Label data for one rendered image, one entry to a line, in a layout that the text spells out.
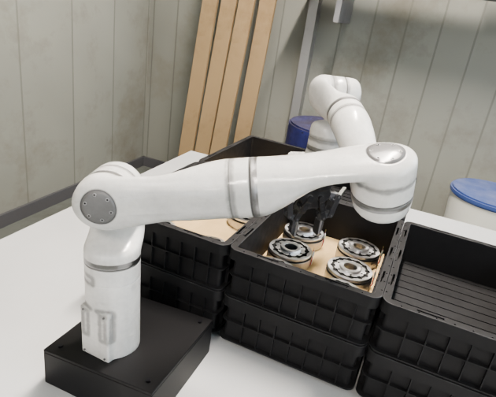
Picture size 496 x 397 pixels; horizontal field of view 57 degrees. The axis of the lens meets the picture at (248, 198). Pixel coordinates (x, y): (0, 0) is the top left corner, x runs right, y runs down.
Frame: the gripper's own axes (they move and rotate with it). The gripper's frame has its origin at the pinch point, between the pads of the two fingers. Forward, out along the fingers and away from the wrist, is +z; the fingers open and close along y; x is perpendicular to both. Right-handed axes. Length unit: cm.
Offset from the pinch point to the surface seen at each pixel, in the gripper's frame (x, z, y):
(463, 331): -39.5, -1.4, 8.5
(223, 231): 15.5, 8.4, -13.8
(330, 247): 3.9, 8.2, 11.0
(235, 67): 202, -7, 52
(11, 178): 191, 65, -79
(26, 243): 38, 22, -61
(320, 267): -4.2, 8.3, 3.4
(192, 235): -3.3, -1.3, -27.9
